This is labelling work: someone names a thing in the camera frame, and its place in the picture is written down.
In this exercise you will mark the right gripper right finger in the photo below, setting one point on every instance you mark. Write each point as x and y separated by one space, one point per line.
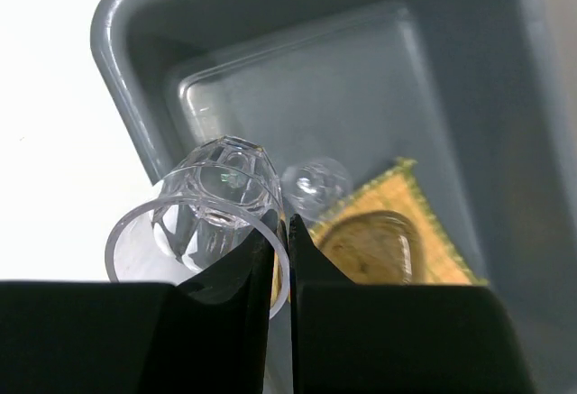
352 338

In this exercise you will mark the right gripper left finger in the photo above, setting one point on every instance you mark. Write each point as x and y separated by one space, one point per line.
208 335

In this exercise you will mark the yellow woven bamboo mat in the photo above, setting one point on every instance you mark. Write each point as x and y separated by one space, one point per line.
397 190

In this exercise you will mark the clear glass cup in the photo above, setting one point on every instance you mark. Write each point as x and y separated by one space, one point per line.
315 186
203 209

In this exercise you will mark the clear glass plate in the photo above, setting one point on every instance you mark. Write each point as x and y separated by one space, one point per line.
379 247

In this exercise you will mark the grey plastic bin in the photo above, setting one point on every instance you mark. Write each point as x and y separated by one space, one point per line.
469 89

